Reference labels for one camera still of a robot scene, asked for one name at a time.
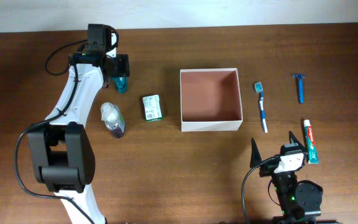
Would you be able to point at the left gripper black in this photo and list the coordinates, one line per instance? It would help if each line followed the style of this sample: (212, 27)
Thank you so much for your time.
(122, 66)

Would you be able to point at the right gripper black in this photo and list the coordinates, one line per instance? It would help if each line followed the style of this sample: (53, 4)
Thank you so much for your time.
(267, 168)

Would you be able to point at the teal mouthwash bottle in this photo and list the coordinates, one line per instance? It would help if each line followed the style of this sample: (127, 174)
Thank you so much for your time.
(121, 84)

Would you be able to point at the purple pump soap bottle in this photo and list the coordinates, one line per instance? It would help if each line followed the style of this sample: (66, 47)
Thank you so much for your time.
(113, 119)

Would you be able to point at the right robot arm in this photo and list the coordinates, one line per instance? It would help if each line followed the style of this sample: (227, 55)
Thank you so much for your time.
(299, 200)

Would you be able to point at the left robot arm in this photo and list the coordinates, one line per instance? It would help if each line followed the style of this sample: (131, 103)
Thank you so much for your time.
(61, 153)

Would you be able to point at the Colgate toothpaste tube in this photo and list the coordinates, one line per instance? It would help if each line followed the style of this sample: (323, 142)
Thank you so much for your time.
(310, 145)

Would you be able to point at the green white soap box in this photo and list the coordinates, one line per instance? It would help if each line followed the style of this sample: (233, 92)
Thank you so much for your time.
(152, 108)

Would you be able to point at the blue white toothbrush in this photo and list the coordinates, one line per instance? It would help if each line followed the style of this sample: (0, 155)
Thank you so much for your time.
(259, 89)

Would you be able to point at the blue disposable razor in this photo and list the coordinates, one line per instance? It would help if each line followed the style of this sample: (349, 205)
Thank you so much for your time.
(300, 78)

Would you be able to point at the white open cardboard box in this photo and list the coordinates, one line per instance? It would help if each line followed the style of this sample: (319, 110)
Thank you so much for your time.
(210, 100)

